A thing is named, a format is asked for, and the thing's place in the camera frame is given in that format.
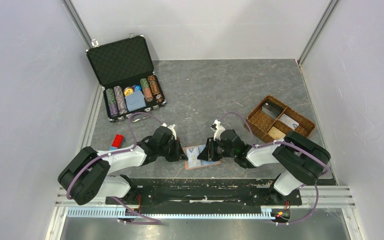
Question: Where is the gold card in basket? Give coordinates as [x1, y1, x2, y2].
[267, 126, 286, 140]

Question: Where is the brown wicker divided basket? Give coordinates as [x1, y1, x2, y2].
[245, 95, 316, 143]

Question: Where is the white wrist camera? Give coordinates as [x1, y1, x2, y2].
[161, 123, 177, 139]
[210, 119, 226, 141]

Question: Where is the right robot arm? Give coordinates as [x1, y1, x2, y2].
[197, 129, 331, 204]

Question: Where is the green purple chip stack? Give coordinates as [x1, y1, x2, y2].
[105, 88, 119, 117]

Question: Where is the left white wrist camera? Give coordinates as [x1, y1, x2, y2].
[161, 123, 177, 139]

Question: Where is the green red chip stack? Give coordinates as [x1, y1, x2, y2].
[140, 78, 154, 102]

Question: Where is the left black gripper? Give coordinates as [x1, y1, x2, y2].
[158, 137, 188, 163]

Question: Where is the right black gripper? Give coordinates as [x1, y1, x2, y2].
[197, 137, 236, 162]

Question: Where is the blue playing card deck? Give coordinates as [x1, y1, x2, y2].
[125, 91, 146, 112]

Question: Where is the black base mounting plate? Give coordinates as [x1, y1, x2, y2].
[120, 178, 302, 215]

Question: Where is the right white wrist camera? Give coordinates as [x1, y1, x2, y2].
[210, 119, 226, 141]

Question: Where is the dark card in basket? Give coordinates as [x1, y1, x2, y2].
[261, 100, 284, 119]

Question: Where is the grey purple chip stack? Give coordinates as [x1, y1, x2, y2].
[113, 86, 127, 114]

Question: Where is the black poker chip case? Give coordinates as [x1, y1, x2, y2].
[86, 35, 167, 123]

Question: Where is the brown leather card holder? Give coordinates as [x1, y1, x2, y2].
[183, 145, 221, 170]

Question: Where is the brown orange chip stack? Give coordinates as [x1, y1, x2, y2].
[147, 75, 163, 103]

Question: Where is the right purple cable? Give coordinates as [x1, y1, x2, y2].
[217, 111, 330, 226]

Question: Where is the red blue toy block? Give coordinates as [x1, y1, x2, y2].
[109, 134, 125, 151]

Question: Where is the white card in basket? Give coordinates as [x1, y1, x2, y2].
[279, 114, 300, 130]

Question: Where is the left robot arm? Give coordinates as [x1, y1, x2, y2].
[57, 124, 188, 206]

